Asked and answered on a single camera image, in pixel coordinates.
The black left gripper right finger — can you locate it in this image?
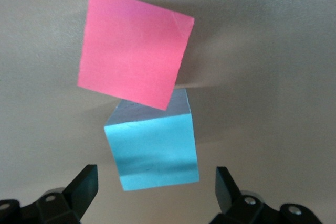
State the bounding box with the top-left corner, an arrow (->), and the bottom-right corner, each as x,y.
209,166 -> 283,224

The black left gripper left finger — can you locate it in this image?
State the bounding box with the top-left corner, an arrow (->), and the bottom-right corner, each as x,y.
34,164 -> 99,224

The light blue foam block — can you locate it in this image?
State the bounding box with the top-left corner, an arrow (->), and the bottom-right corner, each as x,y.
103,88 -> 200,192

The red foam block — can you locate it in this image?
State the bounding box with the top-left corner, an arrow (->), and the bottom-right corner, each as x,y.
77,0 -> 196,112

